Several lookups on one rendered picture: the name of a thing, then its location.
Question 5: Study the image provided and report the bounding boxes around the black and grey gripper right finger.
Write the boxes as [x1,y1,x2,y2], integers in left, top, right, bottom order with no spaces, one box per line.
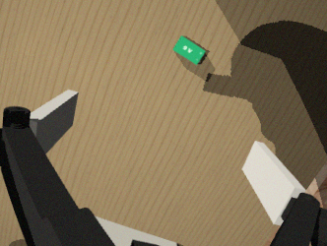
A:
[242,141,327,246]

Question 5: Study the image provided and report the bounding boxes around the green nine-volt battery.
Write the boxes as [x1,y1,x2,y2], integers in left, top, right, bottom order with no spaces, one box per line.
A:
[173,36,205,65]

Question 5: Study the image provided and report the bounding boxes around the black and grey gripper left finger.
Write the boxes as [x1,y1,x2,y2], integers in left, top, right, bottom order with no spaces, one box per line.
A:
[0,90,115,246]

